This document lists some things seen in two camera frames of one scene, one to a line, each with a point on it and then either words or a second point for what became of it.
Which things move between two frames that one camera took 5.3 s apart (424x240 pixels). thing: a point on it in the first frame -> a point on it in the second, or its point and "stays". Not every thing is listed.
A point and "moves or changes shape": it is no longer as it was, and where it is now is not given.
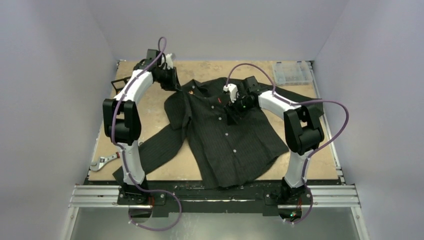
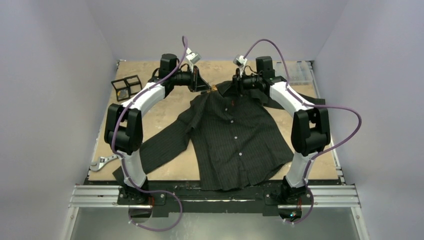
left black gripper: [174, 84] -> [198, 84]
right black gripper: [231, 109] -> [239, 82]
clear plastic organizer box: [288, 73] stays
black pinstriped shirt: [197, 147] moves or changes shape
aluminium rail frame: [93, 196] stays
